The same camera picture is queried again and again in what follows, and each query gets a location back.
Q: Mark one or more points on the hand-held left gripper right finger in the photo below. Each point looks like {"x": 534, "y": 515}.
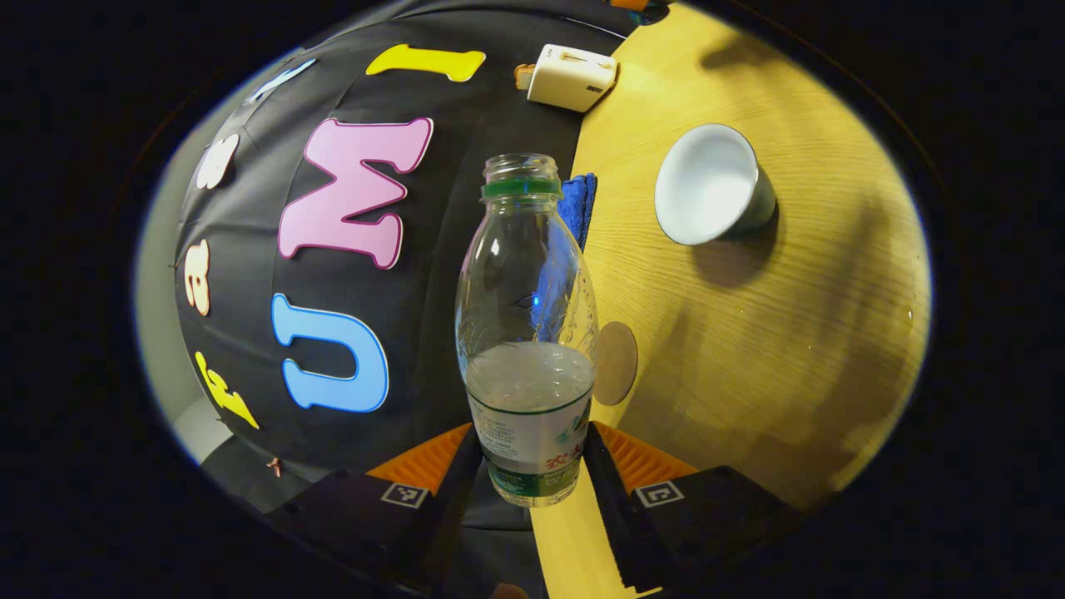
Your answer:
{"x": 616, "y": 516}

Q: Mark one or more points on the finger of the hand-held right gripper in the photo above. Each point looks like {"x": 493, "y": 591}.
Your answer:
{"x": 630, "y": 4}

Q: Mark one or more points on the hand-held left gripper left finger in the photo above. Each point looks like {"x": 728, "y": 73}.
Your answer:
{"x": 453, "y": 516}

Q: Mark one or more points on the clear plastic water bottle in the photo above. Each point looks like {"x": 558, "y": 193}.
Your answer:
{"x": 528, "y": 391}

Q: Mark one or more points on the round coaster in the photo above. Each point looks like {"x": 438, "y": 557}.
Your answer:
{"x": 620, "y": 363}

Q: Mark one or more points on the white teacup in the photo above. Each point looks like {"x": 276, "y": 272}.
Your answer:
{"x": 707, "y": 183}

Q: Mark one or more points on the white toaster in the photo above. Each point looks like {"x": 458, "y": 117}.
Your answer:
{"x": 574, "y": 76}

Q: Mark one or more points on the toasted bread slice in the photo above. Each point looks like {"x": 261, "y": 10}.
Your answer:
{"x": 524, "y": 76}

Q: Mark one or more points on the small copper clip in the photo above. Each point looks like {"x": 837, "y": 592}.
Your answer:
{"x": 274, "y": 467}

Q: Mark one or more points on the blue folded towel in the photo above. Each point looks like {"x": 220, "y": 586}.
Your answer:
{"x": 580, "y": 208}

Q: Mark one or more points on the black backdrop cloth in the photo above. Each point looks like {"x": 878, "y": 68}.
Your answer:
{"x": 250, "y": 249}

